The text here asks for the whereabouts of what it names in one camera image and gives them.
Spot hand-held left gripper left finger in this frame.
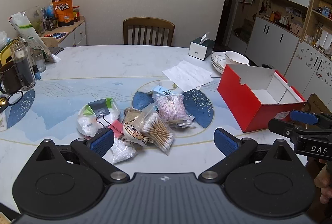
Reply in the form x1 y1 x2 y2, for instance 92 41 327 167
35 128 130 184

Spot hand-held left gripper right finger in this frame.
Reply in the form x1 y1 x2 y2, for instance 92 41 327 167
198 128 301 184

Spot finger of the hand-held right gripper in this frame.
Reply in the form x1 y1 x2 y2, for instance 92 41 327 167
268 119 332 142
290 110 332 126

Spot pink binder clip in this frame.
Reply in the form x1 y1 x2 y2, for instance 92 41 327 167
96 114 124 138

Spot red cardboard box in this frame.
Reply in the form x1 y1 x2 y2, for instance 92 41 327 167
217 64 306 133

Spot white blue patterned desktop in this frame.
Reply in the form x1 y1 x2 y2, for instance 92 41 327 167
0 44 315 217

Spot person's right hand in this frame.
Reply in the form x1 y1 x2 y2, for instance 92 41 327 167
314 159 332 205

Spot brown cardboard box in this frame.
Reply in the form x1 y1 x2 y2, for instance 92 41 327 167
302 94 332 117

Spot small bag of white beads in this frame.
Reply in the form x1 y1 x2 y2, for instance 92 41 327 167
110 137 137 164

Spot white bag with green label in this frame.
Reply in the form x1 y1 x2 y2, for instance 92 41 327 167
76 98 121 137

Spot cream round snack packet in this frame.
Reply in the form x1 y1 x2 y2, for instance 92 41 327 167
122 121 145 146

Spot gold brown snack packet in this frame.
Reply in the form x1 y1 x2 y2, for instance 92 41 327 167
122 107 146 126

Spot white cabinet with stickers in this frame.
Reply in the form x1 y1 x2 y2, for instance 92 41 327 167
284 41 332 100

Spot bag of cotton swabs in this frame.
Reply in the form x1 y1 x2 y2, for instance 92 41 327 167
140 106 175 156

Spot pink printed packet bag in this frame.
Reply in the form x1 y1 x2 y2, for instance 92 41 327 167
153 93 195 126

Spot white paper napkin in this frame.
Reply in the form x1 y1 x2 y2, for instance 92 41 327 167
162 60 215 92

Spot light blue carton box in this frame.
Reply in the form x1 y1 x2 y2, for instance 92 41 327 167
150 86 177 96

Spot white gold-rimmed plate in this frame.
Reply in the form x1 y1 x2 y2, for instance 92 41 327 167
211 52 250 75

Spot white gold-rimmed bowl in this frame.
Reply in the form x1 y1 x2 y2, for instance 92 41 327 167
225 50 250 66

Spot white lower cabinet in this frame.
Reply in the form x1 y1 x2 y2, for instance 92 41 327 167
245 16 301 69

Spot small blue bottle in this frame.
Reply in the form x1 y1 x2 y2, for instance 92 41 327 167
32 65 42 81

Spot white green tissue box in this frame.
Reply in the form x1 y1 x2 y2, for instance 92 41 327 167
189 32 216 61

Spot wooden open shelf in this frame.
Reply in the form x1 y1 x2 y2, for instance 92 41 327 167
302 0 332 51

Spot small clear glass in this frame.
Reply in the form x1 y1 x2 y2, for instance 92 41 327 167
32 50 46 73

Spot grey folded cloth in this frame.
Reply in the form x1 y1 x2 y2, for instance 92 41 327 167
48 46 65 55

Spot glass bottle with dark tea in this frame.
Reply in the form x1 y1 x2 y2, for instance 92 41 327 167
10 41 36 91

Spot white wooden sideboard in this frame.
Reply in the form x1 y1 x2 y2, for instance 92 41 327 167
41 16 87 47

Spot brown mug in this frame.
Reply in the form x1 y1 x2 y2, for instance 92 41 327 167
0 61 23 95

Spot dark wooden chair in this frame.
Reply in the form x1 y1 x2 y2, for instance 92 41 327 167
123 17 175 46

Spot dark glass jar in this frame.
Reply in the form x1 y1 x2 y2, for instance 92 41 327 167
45 17 59 31

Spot long plastic bag green label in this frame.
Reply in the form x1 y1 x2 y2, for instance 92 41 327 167
8 11 61 63

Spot orange snack bag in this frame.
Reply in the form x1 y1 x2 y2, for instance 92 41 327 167
51 0 74 27

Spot black handled scissors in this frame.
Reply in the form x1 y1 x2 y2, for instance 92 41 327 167
0 90 24 114

